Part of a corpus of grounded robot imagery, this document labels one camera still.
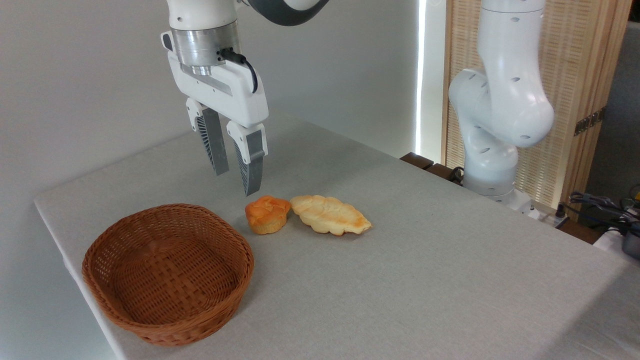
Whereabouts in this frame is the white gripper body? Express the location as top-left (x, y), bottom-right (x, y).
top-left (160, 31), bottom-right (270, 129)

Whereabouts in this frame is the orange muffin bread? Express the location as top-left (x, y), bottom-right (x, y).
top-left (244, 195), bottom-right (292, 235)

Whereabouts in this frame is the bamboo folding screen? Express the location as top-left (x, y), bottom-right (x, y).
top-left (442, 0), bottom-right (634, 211)

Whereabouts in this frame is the dark wooden furniture edge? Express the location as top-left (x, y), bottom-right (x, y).
top-left (399, 152), bottom-right (466, 187)

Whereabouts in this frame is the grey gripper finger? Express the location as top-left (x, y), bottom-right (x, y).
top-left (226, 121), bottom-right (269, 197)
top-left (186, 98), bottom-right (230, 176)

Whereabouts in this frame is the grey tablecloth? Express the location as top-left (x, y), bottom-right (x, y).
top-left (34, 112), bottom-right (640, 360)

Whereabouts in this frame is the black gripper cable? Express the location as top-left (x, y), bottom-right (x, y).
top-left (220, 47), bottom-right (259, 95)

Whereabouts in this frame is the pale braided bread loaf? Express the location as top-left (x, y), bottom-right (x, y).
top-left (290, 194), bottom-right (373, 237)

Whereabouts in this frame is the bundle of black cables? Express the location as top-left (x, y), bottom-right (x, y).
top-left (568, 185), bottom-right (640, 235)

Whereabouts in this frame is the brown wicker basket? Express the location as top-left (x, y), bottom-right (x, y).
top-left (81, 203), bottom-right (255, 347)

